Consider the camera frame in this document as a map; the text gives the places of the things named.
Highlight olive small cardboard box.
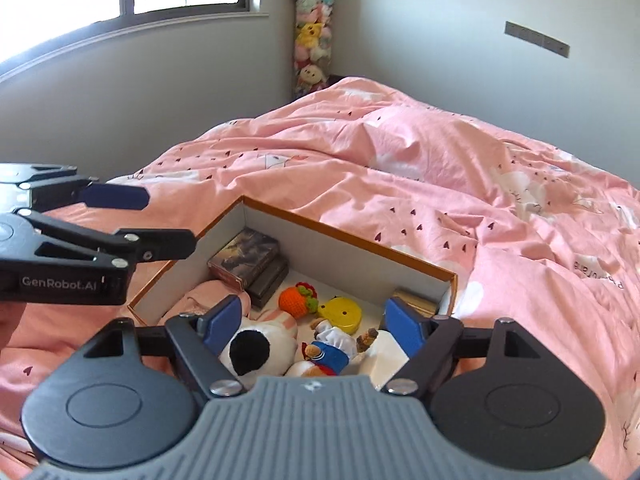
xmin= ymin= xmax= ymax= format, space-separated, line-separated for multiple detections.
xmin=392 ymin=287 xmax=441 ymax=317

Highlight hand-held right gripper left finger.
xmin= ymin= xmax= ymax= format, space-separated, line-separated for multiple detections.
xmin=84 ymin=296 xmax=247 ymax=399

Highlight yellow tape measure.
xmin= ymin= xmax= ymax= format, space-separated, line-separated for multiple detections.
xmin=317 ymin=295 xmax=365 ymax=335

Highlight clear tube of plush toys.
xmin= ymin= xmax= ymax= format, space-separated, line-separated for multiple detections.
xmin=289 ymin=0 xmax=335 ymax=100

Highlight pink cloud print blanket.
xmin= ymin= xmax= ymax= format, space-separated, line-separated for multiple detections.
xmin=0 ymin=76 xmax=640 ymax=480

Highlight white and black plush toy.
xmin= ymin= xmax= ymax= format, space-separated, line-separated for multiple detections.
xmin=219 ymin=310 xmax=300 ymax=379

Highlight bear plush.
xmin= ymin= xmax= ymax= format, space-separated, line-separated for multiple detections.
xmin=285 ymin=322 xmax=382 ymax=379

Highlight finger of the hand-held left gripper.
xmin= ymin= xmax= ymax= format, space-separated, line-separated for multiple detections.
xmin=16 ymin=209 xmax=197 ymax=269
xmin=0 ymin=163 xmax=150 ymax=214

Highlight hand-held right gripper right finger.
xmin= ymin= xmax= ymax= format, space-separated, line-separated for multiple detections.
xmin=381 ymin=297 xmax=547 ymax=397

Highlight orange cardboard box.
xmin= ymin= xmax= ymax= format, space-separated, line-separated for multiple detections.
xmin=127 ymin=194 xmax=459 ymax=392

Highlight pink fabric pouch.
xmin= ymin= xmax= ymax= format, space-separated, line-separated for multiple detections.
xmin=159 ymin=280 xmax=252 ymax=327

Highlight white box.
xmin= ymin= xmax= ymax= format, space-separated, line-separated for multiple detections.
xmin=357 ymin=330 xmax=414 ymax=392

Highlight dark card box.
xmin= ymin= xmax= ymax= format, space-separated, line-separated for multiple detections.
xmin=247 ymin=254 xmax=290 ymax=310

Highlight orange crochet fruit toy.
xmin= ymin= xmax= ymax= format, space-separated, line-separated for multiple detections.
xmin=278 ymin=282 xmax=320 ymax=319

